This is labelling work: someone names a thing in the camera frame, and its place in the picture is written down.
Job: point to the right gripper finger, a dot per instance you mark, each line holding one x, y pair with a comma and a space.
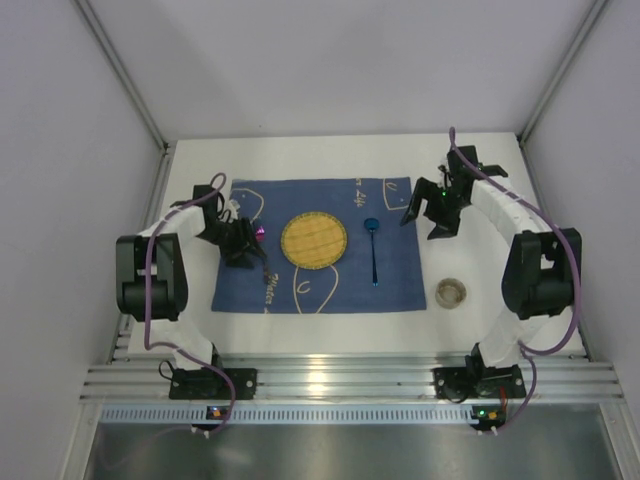
444, 227
423, 190

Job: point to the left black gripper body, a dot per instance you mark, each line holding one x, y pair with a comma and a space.
240, 245

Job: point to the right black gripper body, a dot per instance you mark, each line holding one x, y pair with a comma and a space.
435, 208

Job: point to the iridescent purple fork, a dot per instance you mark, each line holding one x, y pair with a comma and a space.
259, 234

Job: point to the blue handled cutlery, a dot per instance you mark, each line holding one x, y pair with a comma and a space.
372, 225

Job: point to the small beige round cup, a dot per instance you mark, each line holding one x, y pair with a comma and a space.
450, 293

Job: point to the yellow woven round coaster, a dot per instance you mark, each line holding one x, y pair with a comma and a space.
314, 240

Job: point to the blue placemat cloth gold pattern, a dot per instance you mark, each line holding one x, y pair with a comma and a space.
346, 287

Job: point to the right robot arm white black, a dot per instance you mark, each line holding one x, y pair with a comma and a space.
542, 273

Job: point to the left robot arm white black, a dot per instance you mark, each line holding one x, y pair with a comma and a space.
151, 278

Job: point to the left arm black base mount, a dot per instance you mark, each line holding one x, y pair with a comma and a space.
204, 384

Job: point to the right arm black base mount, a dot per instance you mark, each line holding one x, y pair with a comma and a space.
476, 380

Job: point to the white perforated cable duct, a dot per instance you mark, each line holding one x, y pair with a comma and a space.
300, 414

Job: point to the aluminium rail base frame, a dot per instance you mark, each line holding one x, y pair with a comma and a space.
334, 378

